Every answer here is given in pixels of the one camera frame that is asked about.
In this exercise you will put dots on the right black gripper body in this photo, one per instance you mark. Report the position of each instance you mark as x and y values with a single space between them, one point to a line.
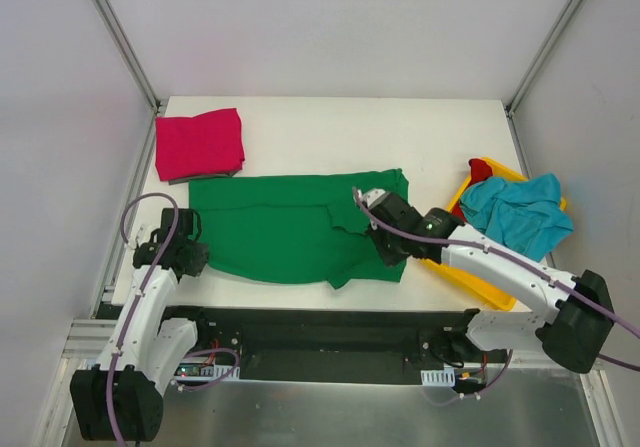
388 251

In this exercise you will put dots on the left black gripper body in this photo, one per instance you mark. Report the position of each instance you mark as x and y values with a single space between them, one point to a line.
195 259

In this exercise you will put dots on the green t shirt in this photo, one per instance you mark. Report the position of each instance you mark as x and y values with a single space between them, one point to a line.
296 229

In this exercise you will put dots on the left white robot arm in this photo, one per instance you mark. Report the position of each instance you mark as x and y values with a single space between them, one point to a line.
120 398

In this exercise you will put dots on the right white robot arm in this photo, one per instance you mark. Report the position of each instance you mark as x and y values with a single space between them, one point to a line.
569 316

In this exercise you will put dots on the yellow plastic tray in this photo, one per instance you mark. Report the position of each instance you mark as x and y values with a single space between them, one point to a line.
481 290

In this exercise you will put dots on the red t shirt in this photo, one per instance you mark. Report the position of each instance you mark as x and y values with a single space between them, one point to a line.
480 171

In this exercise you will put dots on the folded magenta t shirt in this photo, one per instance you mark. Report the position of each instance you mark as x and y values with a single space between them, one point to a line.
203 145

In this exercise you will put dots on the teal t shirt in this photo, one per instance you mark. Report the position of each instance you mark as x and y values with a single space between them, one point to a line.
523 216

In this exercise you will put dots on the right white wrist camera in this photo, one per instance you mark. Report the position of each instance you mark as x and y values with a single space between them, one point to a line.
369 199

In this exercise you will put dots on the left aluminium frame post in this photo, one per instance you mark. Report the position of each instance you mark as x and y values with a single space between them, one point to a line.
126 50

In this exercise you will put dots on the aluminium frame post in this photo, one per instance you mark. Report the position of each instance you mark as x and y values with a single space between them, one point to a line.
560 26
126 50

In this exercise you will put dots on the right aluminium frame post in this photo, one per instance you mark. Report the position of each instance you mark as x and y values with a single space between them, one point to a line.
560 26

